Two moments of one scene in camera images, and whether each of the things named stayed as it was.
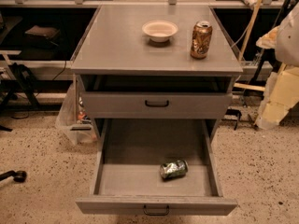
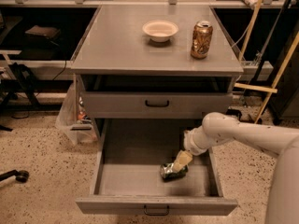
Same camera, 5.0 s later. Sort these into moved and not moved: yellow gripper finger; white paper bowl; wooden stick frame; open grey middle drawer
Moved: yellow gripper finger
Not moved: white paper bowl; wooden stick frame; open grey middle drawer
